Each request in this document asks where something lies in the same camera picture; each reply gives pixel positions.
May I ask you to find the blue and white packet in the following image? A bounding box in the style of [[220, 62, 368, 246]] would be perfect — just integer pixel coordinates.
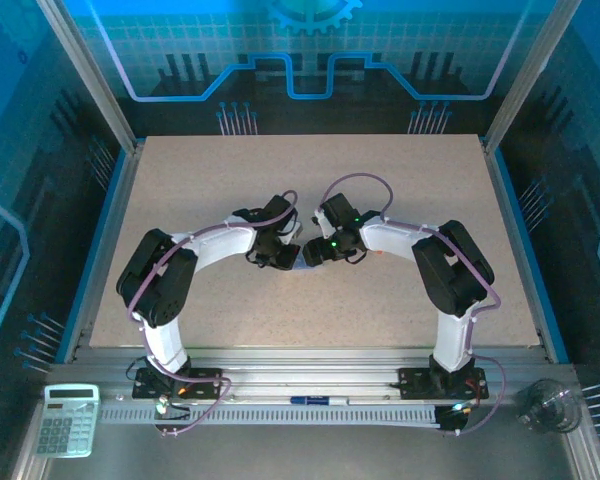
[[290, 249, 327, 274]]

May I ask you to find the blue marker pen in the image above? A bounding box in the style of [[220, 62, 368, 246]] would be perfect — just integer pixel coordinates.
[[289, 394, 351, 407]]

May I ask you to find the blue table edge strip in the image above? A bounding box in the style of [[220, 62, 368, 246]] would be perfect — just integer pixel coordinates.
[[493, 147, 570, 365], [53, 149, 131, 365]]

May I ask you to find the clear glass container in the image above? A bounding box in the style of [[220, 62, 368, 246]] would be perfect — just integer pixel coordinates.
[[516, 378, 582, 434]]

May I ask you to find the white desk calculator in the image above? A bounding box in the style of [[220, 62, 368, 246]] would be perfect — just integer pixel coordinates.
[[33, 382, 102, 459]]

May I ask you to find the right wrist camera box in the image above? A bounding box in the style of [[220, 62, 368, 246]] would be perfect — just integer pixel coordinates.
[[311, 208, 335, 239]]

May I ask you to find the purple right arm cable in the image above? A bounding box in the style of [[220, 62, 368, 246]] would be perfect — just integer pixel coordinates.
[[318, 172, 507, 437]]

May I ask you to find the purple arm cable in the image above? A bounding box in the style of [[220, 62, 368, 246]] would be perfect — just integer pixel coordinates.
[[127, 188, 300, 437], [318, 172, 507, 437]]

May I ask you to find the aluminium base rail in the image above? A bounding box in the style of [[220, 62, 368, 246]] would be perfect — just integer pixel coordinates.
[[49, 347, 579, 401]]

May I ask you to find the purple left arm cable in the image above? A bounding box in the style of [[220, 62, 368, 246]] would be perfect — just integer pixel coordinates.
[[127, 188, 300, 437]]

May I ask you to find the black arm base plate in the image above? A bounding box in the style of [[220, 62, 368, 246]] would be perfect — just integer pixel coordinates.
[[132, 367, 225, 400], [397, 367, 490, 400]]

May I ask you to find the aluminium side rail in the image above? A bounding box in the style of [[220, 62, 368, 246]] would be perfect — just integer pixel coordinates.
[[479, 135, 556, 364], [62, 141, 147, 364]]

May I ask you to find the grey slotted cable duct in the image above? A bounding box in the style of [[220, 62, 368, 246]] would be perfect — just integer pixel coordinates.
[[99, 403, 440, 427]]

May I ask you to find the aluminium frame post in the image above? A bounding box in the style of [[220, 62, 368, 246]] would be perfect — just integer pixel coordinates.
[[35, 0, 142, 153], [481, 0, 584, 151]]

